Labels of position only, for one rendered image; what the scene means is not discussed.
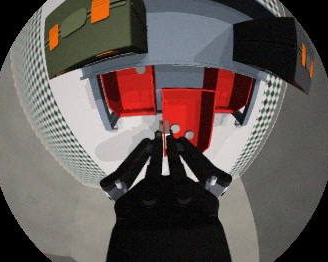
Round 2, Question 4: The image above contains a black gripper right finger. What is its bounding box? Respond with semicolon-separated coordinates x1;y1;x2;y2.
165;120;232;204

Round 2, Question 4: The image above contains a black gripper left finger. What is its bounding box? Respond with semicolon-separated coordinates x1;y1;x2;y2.
100;120;164;205

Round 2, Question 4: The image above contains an olive green case with orange latches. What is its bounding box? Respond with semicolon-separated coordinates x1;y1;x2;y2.
44;0;148;80

